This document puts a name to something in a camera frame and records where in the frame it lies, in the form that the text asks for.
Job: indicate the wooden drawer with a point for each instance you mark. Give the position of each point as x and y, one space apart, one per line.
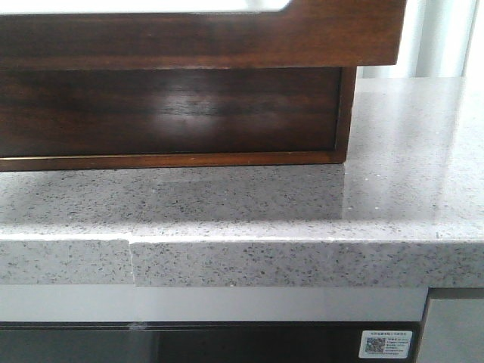
303 34
227 109

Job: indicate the dark wooden drawer cabinet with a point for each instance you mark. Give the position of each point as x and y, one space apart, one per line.
346 113

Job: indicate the white QR code sticker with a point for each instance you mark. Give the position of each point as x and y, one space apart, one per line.
378 344

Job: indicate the black glass appliance door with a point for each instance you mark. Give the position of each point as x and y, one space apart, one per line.
163 341

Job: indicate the grey cabinet door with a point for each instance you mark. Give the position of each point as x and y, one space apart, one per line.
452 326

